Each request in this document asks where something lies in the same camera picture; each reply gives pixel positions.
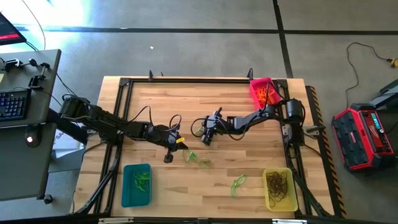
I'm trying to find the yellow plastic basket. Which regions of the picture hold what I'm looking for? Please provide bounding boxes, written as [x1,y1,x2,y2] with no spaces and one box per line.
[262,167,299,212]

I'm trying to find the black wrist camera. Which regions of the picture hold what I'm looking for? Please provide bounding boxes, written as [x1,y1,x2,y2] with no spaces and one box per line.
[210,107,223,121]
[167,129,182,142]

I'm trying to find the black red monitor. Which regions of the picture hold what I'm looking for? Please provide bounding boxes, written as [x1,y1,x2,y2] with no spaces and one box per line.
[0,11,28,47]

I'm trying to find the silver metal bracket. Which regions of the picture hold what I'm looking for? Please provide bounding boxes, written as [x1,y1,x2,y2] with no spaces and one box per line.
[98,217,134,224]
[272,218,308,224]

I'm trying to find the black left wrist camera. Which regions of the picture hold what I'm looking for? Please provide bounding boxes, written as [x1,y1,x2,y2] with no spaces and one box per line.
[167,129,182,142]

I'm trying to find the red black power station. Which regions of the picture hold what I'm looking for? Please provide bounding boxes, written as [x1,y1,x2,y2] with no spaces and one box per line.
[331,104,398,173]

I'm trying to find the black backlit keyboard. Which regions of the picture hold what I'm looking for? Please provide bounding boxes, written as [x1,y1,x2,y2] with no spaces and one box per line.
[0,88,32,122]

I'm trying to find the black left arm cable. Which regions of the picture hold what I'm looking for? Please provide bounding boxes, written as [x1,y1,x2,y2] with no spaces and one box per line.
[129,105,183,133]

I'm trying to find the grey equipment case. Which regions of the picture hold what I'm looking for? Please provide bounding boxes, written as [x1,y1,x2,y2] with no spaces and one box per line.
[368,78,398,110]

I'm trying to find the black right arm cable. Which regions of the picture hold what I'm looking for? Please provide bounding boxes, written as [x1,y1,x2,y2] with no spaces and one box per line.
[190,117,208,138]

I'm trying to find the black device with light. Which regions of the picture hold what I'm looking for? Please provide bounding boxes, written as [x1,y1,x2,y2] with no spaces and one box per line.
[24,123,42,148]

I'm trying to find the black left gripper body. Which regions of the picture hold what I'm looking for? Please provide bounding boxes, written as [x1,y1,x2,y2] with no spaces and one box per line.
[145,123,182,152]

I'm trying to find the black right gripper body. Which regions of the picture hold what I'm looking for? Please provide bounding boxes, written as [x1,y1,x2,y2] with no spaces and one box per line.
[201,113,231,137]

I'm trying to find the white paper sheet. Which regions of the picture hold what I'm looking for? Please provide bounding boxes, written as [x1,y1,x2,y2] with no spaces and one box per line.
[52,123,94,160]

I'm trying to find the black support strut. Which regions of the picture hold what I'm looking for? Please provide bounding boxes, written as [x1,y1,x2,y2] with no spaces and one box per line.
[46,108,90,144]

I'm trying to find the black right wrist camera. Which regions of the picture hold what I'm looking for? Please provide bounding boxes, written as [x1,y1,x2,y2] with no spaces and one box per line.
[210,107,223,121]

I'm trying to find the black desk clamp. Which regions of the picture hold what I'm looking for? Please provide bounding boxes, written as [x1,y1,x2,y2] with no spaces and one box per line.
[29,58,51,90]
[4,58,24,71]

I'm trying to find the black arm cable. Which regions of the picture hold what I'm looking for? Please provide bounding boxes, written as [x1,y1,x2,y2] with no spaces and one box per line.
[129,105,183,133]
[190,117,208,138]

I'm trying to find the grey desk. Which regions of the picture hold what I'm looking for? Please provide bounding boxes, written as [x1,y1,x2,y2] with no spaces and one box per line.
[0,49,62,202]

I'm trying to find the black yellow hazard tape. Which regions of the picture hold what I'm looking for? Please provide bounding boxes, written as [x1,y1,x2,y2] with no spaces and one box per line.
[306,85,348,218]

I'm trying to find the pink plastic basket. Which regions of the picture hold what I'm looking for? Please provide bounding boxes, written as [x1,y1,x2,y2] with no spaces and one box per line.
[249,77,282,110]

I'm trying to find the black floor cable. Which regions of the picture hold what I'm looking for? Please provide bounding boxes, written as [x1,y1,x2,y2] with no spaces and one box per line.
[345,42,393,108]

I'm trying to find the teal plastic basket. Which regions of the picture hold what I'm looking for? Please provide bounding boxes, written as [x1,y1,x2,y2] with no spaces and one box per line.
[121,163,153,208]

